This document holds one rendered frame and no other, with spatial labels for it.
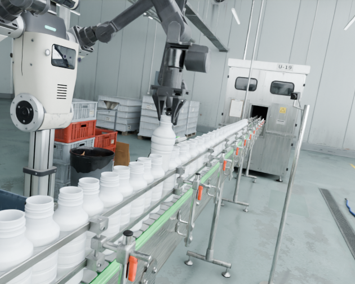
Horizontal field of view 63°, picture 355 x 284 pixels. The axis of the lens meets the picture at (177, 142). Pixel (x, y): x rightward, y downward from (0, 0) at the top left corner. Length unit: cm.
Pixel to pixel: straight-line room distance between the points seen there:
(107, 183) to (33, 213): 18
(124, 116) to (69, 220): 771
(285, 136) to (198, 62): 480
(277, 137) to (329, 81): 591
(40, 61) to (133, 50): 1140
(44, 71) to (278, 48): 1034
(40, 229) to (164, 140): 46
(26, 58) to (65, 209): 88
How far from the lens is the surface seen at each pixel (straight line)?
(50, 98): 129
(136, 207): 72
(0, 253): 43
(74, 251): 53
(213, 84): 1133
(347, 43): 1144
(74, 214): 51
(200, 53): 82
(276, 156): 562
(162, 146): 83
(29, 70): 129
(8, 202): 114
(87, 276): 60
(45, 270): 50
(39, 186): 141
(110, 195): 60
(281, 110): 555
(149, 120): 776
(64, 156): 335
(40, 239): 47
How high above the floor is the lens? 134
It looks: 9 degrees down
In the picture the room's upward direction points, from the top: 8 degrees clockwise
